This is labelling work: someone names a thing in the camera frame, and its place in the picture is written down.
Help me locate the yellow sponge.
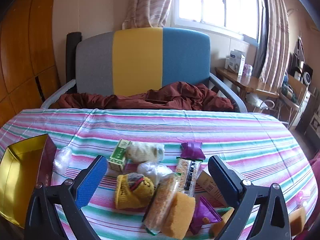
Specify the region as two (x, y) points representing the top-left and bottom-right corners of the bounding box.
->
(287, 207), (307, 235)
(160, 192), (196, 238)
(209, 207), (235, 237)

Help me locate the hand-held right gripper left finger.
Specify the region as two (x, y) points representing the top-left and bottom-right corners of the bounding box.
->
(24, 155), (108, 240)

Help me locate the white printed carton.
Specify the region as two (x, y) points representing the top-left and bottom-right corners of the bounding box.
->
(224, 50), (246, 76)

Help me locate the grey yellow blue sofa chair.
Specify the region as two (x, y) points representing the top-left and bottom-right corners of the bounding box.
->
(40, 27), (248, 113)

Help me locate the striped bedsheet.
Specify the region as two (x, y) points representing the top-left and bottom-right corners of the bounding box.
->
(0, 109), (319, 240)

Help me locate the small green white carton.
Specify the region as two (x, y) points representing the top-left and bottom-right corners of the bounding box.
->
(109, 139), (132, 173)

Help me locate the white plastic bag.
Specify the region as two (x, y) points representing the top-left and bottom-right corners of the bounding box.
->
(246, 92), (263, 110)

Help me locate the white low shelf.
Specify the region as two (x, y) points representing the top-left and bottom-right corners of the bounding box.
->
(309, 112), (320, 133)

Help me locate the wooden wardrobe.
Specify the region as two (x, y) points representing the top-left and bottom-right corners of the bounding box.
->
(0, 0), (60, 128)

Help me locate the brown cardboard box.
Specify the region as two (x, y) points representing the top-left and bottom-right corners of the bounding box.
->
(286, 74), (308, 103)

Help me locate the wooden desk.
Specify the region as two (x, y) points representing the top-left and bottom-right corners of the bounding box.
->
(215, 67), (279, 110)

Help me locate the cream printed carton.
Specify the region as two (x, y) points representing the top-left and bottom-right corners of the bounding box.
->
(196, 170), (229, 207)

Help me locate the gold lined box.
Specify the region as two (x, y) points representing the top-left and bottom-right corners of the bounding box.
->
(0, 134), (57, 229)

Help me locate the window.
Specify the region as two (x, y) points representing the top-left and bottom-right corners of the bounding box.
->
(172, 0), (262, 43)

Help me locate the wrapped beige pastry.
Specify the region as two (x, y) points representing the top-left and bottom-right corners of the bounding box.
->
(126, 141), (165, 163)

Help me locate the purple snack packet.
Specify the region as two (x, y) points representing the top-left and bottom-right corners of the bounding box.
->
(180, 142), (206, 160)
(189, 196), (222, 235)

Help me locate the red-brown quilt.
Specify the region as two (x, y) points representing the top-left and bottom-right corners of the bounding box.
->
(50, 81), (235, 112)

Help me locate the dark striped snack bar packet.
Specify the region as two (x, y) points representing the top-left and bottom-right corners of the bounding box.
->
(175, 156), (202, 197)

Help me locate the white snack packet green top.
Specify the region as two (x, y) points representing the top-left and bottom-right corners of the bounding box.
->
(142, 172), (180, 235)

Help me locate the yellow knitted pouch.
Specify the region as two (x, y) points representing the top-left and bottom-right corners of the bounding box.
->
(114, 172), (155, 210)

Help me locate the white side cabinet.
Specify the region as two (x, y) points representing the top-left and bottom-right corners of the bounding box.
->
(299, 89), (312, 130)

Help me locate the white item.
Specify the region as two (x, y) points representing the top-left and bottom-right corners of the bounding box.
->
(137, 162), (173, 187)
(53, 146), (72, 173)

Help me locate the black speaker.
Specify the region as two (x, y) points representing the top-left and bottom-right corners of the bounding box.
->
(302, 64), (313, 86)

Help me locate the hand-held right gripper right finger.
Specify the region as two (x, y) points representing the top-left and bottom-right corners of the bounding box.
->
(207, 155), (292, 240)

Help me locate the patterned beige curtain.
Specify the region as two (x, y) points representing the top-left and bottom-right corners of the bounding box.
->
(122, 0), (177, 30)
(254, 0), (290, 90)

